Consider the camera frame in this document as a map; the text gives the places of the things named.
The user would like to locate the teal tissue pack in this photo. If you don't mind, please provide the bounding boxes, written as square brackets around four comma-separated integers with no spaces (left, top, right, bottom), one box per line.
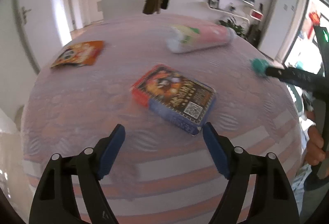
[250,59,270,78]

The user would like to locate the pink yogurt bottle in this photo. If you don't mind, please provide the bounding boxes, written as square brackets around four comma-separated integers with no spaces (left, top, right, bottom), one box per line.
[166,23,237,54]

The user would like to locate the red blue card box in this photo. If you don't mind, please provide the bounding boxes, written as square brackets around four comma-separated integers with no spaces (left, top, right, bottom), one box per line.
[131,64,216,135]

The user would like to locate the orange snack bag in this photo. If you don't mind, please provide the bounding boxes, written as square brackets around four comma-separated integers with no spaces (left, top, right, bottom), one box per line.
[51,41,104,68]

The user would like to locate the person's right hand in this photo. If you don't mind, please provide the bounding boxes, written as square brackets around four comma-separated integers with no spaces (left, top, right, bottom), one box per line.
[305,124,326,166]

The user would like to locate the red hanging knot ornament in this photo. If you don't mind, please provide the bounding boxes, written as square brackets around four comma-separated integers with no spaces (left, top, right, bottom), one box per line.
[308,11,320,39]

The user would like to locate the white tall cabinet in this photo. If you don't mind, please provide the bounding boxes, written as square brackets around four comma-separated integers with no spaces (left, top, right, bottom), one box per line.
[258,0,298,60]

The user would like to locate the black guitar case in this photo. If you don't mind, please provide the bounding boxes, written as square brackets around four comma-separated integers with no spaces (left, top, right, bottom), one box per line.
[245,23,261,48]

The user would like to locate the potted green plant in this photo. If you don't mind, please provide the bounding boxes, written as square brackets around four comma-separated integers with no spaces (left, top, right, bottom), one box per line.
[218,17,245,38]

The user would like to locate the black hanging bag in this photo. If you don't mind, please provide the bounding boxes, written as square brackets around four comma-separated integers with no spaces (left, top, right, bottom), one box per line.
[161,0,170,10]

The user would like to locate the white interior door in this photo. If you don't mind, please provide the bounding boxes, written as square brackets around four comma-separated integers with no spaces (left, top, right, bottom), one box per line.
[10,0,42,75]

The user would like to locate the red white wall cube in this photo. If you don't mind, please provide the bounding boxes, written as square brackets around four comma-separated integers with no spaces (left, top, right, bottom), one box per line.
[249,9,263,21]

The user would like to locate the white curved wall shelf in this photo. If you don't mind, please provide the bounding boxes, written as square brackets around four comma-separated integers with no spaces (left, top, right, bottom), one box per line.
[202,1,252,24]

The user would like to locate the black picture frame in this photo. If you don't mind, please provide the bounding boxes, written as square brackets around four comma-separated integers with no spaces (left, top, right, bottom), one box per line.
[208,0,220,9]

